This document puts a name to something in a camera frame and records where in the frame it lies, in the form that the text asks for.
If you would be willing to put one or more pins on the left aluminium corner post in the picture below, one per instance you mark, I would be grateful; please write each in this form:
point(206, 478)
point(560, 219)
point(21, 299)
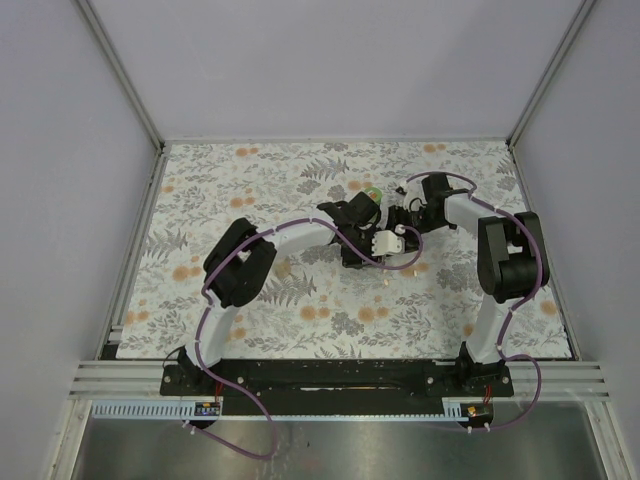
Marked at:
point(107, 48)

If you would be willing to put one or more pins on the aluminium corner post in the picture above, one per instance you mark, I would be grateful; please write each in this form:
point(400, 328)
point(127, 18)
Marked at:
point(552, 69)
point(107, 48)

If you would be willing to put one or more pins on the green bottle cap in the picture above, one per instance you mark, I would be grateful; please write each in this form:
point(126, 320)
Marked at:
point(374, 194)

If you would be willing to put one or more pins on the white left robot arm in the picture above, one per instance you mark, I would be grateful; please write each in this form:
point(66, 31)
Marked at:
point(237, 267)

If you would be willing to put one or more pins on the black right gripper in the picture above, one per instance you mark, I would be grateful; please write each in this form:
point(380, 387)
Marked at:
point(397, 216)

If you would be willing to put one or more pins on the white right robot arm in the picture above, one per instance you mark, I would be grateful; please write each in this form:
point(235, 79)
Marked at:
point(512, 263)

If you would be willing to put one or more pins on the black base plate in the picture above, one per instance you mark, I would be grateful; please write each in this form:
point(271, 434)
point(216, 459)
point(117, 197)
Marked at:
point(333, 381)

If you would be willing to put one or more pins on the right aluminium corner post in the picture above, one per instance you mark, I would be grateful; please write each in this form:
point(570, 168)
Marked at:
point(552, 69)

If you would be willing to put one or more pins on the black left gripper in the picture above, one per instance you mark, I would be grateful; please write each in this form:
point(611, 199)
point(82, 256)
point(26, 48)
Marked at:
point(350, 260)

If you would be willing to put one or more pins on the clear pill bottle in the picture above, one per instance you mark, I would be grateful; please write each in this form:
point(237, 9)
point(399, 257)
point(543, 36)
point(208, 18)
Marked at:
point(282, 268)

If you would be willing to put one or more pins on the aluminium frame rail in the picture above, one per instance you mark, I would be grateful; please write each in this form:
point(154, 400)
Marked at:
point(122, 379)

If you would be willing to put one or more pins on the white cable duct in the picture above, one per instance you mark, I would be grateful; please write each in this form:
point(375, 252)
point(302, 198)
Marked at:
point(192, 410)

